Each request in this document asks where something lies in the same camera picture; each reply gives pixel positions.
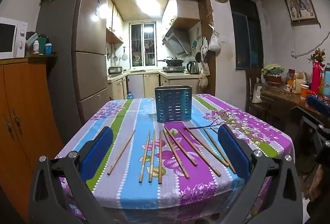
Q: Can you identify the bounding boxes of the hanging cloth bags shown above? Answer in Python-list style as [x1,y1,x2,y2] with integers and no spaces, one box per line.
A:
[198,60,210,89]

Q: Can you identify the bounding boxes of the green container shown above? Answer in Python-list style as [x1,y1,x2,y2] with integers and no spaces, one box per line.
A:
[38,36,49,54]

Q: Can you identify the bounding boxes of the framed elephant picture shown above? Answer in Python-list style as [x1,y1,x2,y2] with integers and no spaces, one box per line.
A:
[284,0,318,25]

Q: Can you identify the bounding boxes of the cream kitchen base cabinets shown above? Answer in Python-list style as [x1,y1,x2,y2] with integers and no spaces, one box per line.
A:
[107,71,202,101]

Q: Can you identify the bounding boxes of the gas stove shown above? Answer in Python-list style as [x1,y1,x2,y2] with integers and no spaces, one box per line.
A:
[162,66,186,73]

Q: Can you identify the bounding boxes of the kitchen ceiling light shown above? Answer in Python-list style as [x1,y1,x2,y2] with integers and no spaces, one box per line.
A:
[135,0,161,12]

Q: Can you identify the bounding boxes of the floral striped tablecloth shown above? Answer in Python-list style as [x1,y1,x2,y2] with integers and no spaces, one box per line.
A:
[55,93,296,223]

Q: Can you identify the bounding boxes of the white microwave oven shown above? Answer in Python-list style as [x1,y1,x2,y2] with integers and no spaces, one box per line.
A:
[0,16,28,60]

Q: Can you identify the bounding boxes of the grey refrigerator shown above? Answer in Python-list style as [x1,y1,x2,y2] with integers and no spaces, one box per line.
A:
[36,0,111,124]

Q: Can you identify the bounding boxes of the wall cabinet over hood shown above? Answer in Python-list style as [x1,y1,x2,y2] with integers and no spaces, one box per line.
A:
[162,0,202,31]

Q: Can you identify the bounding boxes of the hanging white plastic bag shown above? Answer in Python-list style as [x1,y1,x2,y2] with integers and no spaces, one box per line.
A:
[208,32,222,52]

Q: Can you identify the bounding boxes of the blue perforated metal utensil holder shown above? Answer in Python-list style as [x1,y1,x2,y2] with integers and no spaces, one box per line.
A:
[154,85,193,123]

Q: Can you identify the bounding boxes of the dried flower bouquet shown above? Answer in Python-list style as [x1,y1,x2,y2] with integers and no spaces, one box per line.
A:
[307,48,326,63]

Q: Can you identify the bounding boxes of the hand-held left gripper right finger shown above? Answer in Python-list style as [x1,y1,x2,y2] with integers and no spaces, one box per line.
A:
[218,125,310,224]

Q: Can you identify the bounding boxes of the dark window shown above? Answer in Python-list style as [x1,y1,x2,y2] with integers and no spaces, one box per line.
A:
[228,0,264,70]

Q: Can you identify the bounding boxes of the red thermos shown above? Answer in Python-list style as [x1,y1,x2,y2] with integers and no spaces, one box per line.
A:
[311,61,323,93]

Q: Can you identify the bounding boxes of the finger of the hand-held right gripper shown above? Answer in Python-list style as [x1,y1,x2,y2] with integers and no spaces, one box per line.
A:
[291,106,330,163]
[306,95,330,112]

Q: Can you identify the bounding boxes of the light blue face mask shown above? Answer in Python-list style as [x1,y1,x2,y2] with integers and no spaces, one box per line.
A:
[25,32,39,47]

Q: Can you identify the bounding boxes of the black wok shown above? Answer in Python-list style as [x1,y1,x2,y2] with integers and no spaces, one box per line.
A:
[157,57,185,66]

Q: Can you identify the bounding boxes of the blue water bottle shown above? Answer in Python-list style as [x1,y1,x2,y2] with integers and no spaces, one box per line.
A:
[323,63,330,98]

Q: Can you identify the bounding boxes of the orange wooden cabinet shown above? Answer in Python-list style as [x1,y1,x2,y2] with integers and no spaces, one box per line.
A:
[0,55,65,222]

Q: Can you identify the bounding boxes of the potted green plant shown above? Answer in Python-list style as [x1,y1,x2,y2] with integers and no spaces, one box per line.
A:
[262,64,285,85]

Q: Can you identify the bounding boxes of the barred kitchen window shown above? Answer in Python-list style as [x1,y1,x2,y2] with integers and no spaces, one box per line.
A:
[129,22,156,68]

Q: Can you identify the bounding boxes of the dark wooden side table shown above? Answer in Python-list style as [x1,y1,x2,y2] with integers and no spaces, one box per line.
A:
[260,85,330,132]

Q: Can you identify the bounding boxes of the cream wall cabinets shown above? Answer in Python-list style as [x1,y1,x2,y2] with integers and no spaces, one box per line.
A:
[106,0,124,44]

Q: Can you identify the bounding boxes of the dark wooden chair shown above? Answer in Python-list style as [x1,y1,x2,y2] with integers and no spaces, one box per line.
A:
[245,69,271,121]

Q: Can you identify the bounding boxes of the steel electric kettle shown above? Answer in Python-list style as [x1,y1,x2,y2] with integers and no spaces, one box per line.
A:
[186,60,200,74]

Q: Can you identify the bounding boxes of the steel range hood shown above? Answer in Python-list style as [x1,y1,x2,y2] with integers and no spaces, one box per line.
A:
[162,27,192,57]

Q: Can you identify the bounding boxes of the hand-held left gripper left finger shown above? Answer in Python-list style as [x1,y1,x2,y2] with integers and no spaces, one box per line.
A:
[28,126,114,224]

